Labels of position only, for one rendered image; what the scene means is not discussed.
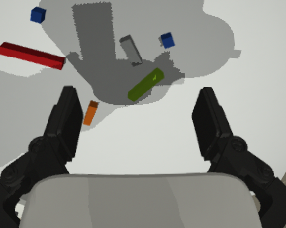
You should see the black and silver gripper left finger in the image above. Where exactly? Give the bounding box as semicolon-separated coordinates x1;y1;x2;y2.
0;86;83;228

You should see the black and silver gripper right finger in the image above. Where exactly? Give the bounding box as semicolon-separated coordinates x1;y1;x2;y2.
192;87;286;228

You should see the orange rod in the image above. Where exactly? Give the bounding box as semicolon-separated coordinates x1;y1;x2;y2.
83;101;98;126

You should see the small dark blue block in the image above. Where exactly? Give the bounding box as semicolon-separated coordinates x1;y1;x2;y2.
30;7;46;24
161;32;175;49

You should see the red rod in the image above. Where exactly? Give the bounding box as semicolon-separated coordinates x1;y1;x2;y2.
0;42;65;70

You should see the lime green rod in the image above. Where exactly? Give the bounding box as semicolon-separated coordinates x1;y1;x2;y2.
128;68;164;102

